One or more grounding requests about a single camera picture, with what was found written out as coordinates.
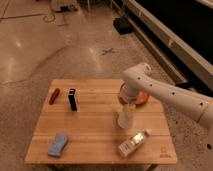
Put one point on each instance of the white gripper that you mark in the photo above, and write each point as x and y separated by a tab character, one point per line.
129	109

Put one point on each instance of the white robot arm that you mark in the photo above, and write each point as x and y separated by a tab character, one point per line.
197	106

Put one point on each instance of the black eraser block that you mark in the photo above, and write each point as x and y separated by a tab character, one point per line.
73	99

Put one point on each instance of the orange bowl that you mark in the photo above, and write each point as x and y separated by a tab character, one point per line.
141	99

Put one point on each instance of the clear plastic bottle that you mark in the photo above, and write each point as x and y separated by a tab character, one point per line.
130	145

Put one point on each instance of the wooden folding table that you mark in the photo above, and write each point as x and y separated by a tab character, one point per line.
93	133

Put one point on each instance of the blue sponge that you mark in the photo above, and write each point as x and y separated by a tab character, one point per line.
56	148

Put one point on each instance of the black floor mat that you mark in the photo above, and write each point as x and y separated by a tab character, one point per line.
122	26

